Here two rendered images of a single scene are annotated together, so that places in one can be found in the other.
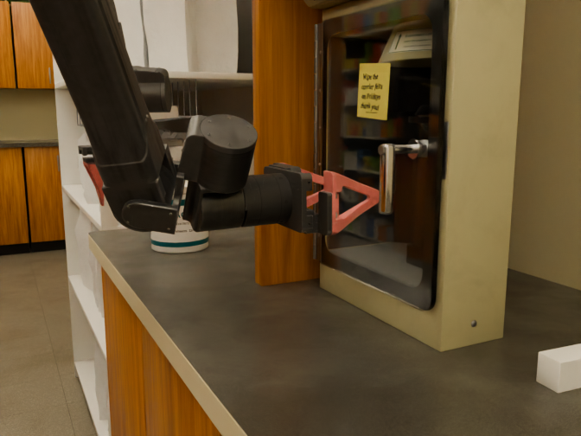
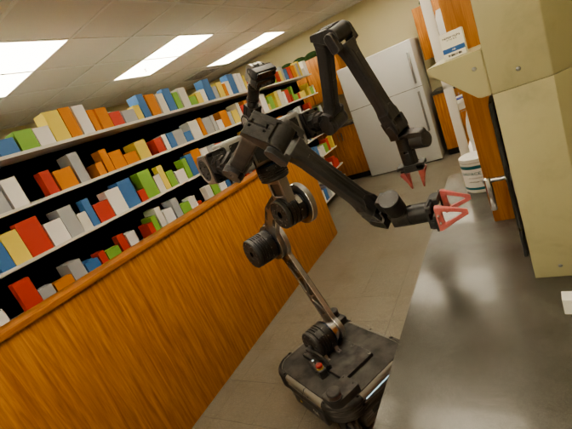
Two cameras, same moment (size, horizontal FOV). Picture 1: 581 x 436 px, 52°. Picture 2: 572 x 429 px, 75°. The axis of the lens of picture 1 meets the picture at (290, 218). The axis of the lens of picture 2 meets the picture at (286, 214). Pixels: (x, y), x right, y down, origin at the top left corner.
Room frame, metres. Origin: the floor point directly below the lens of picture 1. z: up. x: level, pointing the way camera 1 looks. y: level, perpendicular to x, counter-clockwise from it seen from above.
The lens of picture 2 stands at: (-0.11, -0.64, 1.55)
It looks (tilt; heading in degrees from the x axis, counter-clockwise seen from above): 15 degrees down; 61
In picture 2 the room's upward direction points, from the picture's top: 23 degrees counter-clockwise
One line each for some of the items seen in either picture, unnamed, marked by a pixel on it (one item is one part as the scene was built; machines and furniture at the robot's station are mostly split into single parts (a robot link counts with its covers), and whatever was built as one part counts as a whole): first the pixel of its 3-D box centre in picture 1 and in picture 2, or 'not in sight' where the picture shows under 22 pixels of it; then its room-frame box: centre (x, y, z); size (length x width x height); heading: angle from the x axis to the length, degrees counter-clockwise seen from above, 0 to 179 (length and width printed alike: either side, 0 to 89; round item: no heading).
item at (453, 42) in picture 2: not in sight; (453, 43); (0.80, -0.09, 1.54); 0.05 x 0.05 x 0.06; 27
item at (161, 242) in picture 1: (179, 214); (478, 170); (1.32, 0.25, 1.01); 0.13 x 0.13 x 0.15
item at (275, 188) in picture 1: (266, 199); (423, 212); (0.66, 0.03, 1.15); 0.10 x 0.07 x 0.07; 26
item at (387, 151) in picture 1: (397, 176); (497, 191); (0.75, -0.14, 1.17); 0.05 x 0.03 x 0.10; 116
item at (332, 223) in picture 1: (336, 198); (449, 212); (0.66, -0.05, 1.15); 0.09 x 0.07 x 0.07; 116
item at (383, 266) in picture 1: (370, 151); (508, 166); (0.86, -0.12, 1.19); 0.30 x 0.01 x 0.40; 26
